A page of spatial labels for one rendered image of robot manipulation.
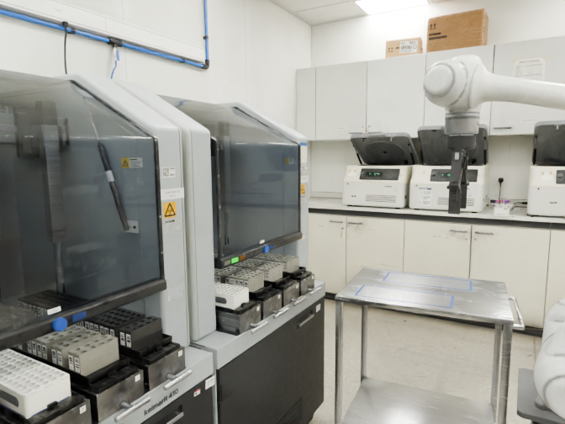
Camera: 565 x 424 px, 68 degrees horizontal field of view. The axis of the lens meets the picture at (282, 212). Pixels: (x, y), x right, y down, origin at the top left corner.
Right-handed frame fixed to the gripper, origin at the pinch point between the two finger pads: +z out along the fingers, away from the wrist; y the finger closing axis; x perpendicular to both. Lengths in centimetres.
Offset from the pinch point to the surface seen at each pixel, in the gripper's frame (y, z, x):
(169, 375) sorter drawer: -51, 45, 65
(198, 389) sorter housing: -39, 55, 66
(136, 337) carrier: -54, 34, 74
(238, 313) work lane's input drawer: -16, 39, 67
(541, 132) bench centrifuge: 243, -31, -25
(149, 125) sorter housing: -42, -24, 77
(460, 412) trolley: 49, 92, 1
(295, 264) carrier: 38, 35, 73
